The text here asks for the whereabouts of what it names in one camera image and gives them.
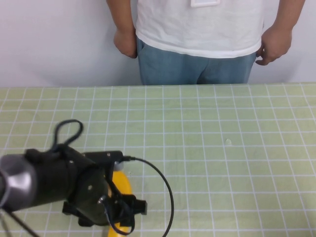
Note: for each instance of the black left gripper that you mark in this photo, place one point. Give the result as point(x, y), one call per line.
point(91, 192)

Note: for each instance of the yellow plastic banana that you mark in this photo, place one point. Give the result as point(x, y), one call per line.
point(123, 182)

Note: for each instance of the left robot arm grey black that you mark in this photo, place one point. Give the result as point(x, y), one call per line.
point(24, 182)

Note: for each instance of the person's left forearm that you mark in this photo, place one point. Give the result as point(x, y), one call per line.
point(287, 12)

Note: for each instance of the person's right forearm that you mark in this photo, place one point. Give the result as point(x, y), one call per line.
point(122, 14)

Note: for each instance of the person's right hand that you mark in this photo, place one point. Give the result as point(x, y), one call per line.
point(126, 43)

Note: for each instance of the person's left hand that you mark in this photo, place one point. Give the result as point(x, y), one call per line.
point(275, 44)

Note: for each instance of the green checkered tablecloth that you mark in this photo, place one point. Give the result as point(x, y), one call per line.
point(222, 172)

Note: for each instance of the blue jeans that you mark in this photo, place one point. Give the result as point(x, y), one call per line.
point(172, 69)

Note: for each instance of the white t-shirt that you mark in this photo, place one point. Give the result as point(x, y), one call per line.
point(197, 27)

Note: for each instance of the white name badge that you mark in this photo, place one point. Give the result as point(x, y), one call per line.
point(205, 2)

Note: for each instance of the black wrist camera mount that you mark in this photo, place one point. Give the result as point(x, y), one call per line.
point(103, 156)

